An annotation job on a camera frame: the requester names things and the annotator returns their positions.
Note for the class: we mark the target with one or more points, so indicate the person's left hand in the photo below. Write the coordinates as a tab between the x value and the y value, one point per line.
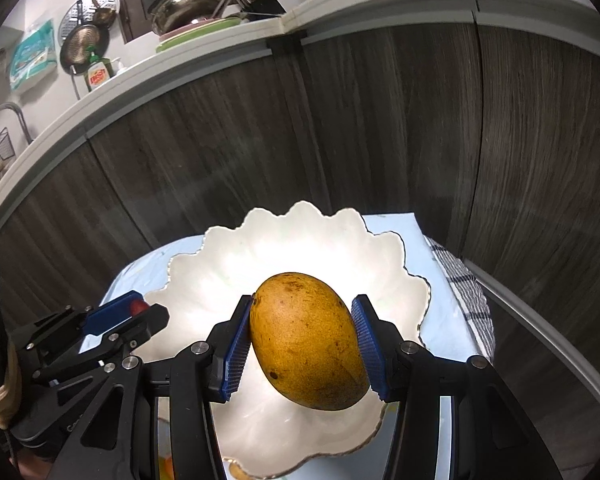
2	405

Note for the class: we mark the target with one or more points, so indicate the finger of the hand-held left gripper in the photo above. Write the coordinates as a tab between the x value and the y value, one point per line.
111	312
145	321

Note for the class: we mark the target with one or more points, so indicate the green dish soap bottle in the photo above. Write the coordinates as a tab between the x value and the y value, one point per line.
98	75

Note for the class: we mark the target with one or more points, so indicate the checked dish cloth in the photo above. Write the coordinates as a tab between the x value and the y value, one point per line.
467	295

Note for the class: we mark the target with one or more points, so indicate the green plate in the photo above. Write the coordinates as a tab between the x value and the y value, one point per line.
205	30

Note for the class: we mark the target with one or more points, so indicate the pink plate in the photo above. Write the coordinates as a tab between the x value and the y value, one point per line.
180	34

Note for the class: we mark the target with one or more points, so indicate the hanging frying pan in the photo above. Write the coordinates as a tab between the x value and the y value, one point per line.
80	45

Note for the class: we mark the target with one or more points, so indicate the round metal steamer rack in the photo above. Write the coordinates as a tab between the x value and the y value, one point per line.
75	7

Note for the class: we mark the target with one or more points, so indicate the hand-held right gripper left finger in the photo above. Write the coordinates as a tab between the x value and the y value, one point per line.
235	355

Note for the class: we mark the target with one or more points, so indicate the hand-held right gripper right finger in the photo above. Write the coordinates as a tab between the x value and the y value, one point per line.
369	347

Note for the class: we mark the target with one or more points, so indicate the white kitchen countertop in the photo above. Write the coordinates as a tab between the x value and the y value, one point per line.
180	65

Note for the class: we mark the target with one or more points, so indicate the chrome faucet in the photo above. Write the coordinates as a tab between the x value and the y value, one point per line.
5	110

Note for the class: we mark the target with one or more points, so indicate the red cherry tomato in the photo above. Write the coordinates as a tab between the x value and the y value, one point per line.
139	306

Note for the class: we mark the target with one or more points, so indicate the dark wood cabinet door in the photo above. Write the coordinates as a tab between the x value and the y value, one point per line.
545	160
55	240
395	120
205	150

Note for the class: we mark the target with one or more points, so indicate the white pump bottle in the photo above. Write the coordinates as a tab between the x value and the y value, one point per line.
119	67

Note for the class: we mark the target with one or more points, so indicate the teal wipes packet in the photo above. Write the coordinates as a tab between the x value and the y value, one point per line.
32	55

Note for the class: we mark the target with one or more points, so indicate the metal tongs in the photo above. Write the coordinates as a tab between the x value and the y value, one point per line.
226	5

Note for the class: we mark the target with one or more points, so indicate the white scalloped bowl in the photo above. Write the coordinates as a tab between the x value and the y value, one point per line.
280	250

